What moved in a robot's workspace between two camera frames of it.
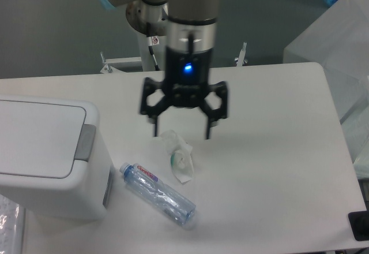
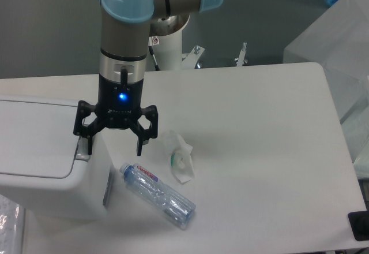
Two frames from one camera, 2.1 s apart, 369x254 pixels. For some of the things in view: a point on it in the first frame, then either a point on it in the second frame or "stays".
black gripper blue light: x=187 y=74 to x=119 y=105
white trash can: x=53 y=158 stays
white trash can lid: x=39 y=139 stays
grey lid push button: x=86 y=142 stays
